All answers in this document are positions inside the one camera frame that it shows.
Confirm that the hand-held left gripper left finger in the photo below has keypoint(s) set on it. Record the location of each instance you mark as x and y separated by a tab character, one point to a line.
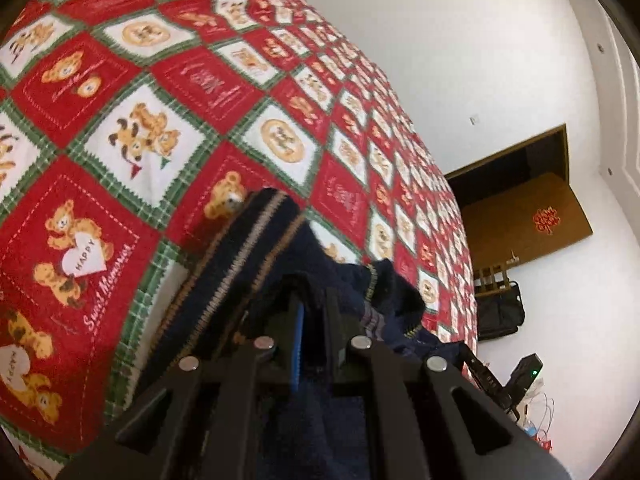
298	347

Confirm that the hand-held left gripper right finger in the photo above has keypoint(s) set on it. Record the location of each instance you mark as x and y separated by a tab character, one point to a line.
340	340

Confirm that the navy patterned knit sweater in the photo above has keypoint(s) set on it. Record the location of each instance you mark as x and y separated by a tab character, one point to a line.
260	280

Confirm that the black backpack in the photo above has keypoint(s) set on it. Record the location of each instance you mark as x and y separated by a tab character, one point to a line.
500	310

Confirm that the wooden chair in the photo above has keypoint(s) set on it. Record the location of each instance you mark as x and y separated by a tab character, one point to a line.
492	277

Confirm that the brown wooden door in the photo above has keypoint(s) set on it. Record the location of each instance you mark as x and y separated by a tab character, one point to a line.
525	220

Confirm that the red paper door decoration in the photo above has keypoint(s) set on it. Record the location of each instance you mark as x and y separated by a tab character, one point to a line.
545	220

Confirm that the red patchwork bear bedspread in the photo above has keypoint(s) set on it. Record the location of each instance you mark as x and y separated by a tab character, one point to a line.
165	110

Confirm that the dark wooden door frame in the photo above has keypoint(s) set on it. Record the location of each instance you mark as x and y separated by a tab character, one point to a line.
500	155

